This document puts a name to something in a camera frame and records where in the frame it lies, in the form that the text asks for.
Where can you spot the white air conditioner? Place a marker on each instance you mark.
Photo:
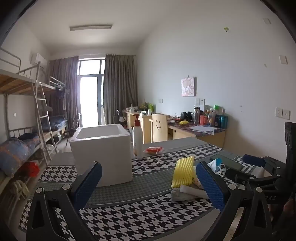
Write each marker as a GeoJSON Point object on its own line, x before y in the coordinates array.
{"type": "Point", "coordinates": [38, 59]}

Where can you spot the black folding chair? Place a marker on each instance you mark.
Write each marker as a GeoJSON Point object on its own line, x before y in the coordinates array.
{"type": "Point", "coordinates": [74, 122]}

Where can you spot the white foam box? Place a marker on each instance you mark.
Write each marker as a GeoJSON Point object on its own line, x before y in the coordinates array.
{"type": "Point", "coordinates": [104, 157]}

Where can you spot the ceiling tube light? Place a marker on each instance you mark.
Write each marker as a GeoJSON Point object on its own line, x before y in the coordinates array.
{"type": "Point", "coordinates": [91, 27]}

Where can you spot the red snack packet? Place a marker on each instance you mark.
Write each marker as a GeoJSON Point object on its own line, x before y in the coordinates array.
{"type": "Point", "coordinates": [152, 150]}

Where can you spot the light wooden desk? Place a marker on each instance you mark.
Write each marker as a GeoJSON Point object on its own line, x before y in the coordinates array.
{"type": "Point", "coordinates": [144, 125]}

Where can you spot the dark blue bedding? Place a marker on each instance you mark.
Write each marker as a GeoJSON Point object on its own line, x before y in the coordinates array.
{"type": "Point", "coordinates": [57, 121]}

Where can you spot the grey knitted sock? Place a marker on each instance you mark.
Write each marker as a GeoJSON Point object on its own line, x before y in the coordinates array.
{"type": "Point", "coordinates": [178, 196]}

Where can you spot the blue floral quilt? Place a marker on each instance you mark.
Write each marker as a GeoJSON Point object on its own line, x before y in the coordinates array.
{"type": "Point", "coordinates": [16, 153]}

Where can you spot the pink cartoon wall picture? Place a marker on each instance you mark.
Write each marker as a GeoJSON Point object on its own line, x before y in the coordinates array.
{"type": "Point", "coordinates": [188, 87]}

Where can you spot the beige cloth strips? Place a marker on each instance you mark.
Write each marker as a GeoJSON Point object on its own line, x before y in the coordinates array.
{"type": "Point", "coordinates": [18, 188]}

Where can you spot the green box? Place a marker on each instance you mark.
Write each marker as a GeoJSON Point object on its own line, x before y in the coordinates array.
{"type": "Point", "coordinates": [151, 107]}

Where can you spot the group of bottles and jars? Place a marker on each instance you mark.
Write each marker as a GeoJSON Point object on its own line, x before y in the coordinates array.
{"type": "Point", "coordinates": [216, 120]}

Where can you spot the printed paper sheets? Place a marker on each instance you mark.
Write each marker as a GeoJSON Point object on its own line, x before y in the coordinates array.
{"type": "Point", "coordinates": [203, 129]}

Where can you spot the metal bunk bed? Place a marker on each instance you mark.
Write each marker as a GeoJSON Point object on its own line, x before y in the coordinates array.
{"type": "Point", "coordinates": [13, 84]}
{"type": "Point", "coordinates": [54, 81]}

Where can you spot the black smartphone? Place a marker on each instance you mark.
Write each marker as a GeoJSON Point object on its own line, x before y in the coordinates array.
{"type": "Point", "coordinates": [231, 163]}

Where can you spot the metal bunk ladder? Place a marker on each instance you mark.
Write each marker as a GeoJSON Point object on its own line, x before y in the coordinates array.
{"type": "Point", "coordinates": [41, 99]}

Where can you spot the black folding trolley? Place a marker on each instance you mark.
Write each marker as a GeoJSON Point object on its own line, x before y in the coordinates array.
{"type": "Point", "coordinates": [120, 118]}

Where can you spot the white pump bottle red pump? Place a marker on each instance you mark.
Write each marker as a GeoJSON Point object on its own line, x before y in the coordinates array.
{"type": "Point", "coordinates": [137, 141]}

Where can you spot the yellow foam net sleeve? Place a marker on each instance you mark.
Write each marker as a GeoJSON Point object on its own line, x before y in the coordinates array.
{"type": "Point", "coordinates": [182, 171]}

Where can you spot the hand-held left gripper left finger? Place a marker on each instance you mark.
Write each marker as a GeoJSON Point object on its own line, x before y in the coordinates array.
{"type": "Point", "coordinates": [86, 185]}

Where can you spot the houndstooth tablecloth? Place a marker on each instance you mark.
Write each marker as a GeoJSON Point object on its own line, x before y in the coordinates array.
{"type": "Point", "coordinates": [138, 217]}

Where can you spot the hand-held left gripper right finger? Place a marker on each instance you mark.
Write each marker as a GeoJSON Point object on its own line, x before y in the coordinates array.
{"type": "Point", "coordinates": [211, 185]}

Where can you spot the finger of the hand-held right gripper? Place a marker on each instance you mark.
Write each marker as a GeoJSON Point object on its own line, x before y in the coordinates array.
{"type": "Point", "coordinates": [245, 175]}
{"type": "Point", "coordinates": [253, 160]}

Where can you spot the grey-brown curtain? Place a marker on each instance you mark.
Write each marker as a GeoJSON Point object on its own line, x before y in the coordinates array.
{"type": "Point", "coordinates": [120, 88]}
{"type": "Point", "coordinates": [62, 74]}

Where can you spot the dark blue cloth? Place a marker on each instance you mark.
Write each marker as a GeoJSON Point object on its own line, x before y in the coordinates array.
{"type": "Point", "coordinates": [27, 136]}

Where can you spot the black headphones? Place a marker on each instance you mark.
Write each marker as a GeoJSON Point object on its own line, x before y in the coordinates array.
{"type": "Point", "coordinates": [185, 115]}

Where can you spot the blue face mask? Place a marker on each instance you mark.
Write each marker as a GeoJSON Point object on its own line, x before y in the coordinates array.
{"type": "Point", "coordinates": [214, 165]}

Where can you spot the wooden chair with smiley face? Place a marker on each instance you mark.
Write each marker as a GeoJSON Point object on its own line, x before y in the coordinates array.
{"type": "Point", "coordinates": [158, 127]}

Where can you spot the yellow soft object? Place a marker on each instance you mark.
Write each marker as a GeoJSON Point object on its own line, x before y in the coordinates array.
{"type": "Point", "coordinates": [183, 122]}

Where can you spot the red plastic bag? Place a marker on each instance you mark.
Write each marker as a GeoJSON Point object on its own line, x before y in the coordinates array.
{"type": "Point", "coordinates": [29, 169]}

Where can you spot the glass balcony door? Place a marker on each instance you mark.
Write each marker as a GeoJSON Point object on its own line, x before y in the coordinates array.
{"type": "Point", "coordinates": [90, 99]}

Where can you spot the wooden desk with dark cover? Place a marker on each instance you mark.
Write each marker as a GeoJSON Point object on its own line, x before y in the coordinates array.
{"type": "Point", "coordinates": [215, 139]}

